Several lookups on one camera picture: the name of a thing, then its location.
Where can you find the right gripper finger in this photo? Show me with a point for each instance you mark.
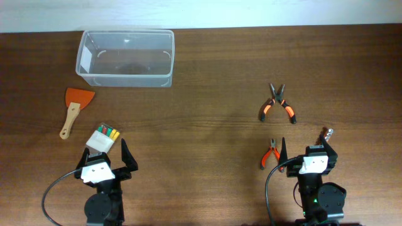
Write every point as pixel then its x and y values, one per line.
pixel 283 153
pixel 330 151

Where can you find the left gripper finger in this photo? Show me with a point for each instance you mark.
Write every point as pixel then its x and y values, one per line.
pixel 84 157
pixel 127 158

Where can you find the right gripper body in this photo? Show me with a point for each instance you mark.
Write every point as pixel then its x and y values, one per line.
pixel 293 169

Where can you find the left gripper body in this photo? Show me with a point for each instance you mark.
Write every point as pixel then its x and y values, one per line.
pixel 122 174

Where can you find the small red cutter pliers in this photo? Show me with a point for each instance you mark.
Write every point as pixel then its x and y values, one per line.
pixel 272 150

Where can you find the orange socket bit rail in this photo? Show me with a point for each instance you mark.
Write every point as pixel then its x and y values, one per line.
pixel 328 134

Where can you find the long nose pliers orange black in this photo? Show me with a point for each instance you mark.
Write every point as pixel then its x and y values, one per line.
pixel 277 98

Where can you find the clear plastic container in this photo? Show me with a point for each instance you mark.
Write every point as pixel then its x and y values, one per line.
pixel 134 58

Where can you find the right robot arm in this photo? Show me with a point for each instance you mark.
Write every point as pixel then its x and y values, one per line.
pixel 322 203

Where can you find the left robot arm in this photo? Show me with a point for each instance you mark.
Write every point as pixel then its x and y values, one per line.
pixel 106 206

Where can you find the screwdriver set clear case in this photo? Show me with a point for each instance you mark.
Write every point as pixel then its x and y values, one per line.
pixel 102 139

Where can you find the orange scraper wooden handle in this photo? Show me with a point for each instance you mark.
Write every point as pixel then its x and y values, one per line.
pixel 75 100

